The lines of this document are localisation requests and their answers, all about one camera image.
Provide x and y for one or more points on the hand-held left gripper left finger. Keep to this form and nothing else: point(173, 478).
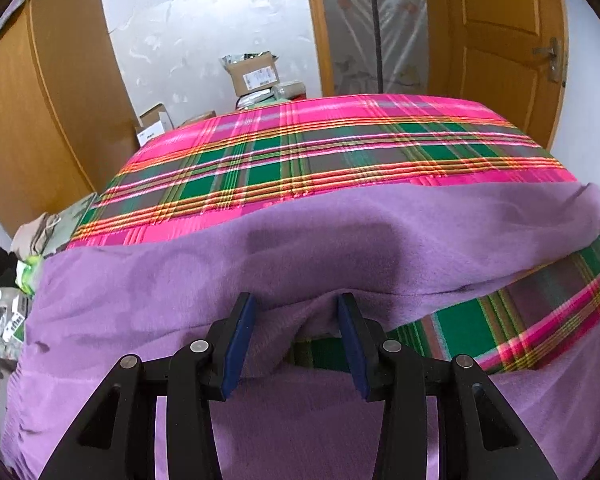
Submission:
point(235, 345)

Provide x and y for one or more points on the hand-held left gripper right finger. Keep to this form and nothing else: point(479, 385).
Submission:
point(350, 350)

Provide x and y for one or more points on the purple sweater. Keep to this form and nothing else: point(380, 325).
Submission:
point(280, 260)

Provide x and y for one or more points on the pink green plaid bed sheet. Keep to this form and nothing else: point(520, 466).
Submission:
point(330, 160)

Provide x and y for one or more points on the green white tissue pack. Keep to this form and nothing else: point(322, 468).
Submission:
point(30, 275)

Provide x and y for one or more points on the beige cloth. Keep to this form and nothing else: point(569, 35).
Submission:
point(35, 232)

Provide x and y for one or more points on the small cardboard box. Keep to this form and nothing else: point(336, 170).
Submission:
point(195, 119)

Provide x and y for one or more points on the grey parcel bag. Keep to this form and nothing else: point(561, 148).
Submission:
point(289, 91)

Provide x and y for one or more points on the open cardboard box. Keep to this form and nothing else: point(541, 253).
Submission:
point(255, 75)

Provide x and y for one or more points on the wooden wardrobe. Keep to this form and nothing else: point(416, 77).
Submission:
point(40, 135)

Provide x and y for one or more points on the clear plastic curtain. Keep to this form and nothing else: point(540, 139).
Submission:
point(380, 20)

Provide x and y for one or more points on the wooden door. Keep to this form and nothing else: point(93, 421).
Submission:
point(495, 35)

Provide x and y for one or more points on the wooden door frame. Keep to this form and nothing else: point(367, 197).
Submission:
point(317, 25)

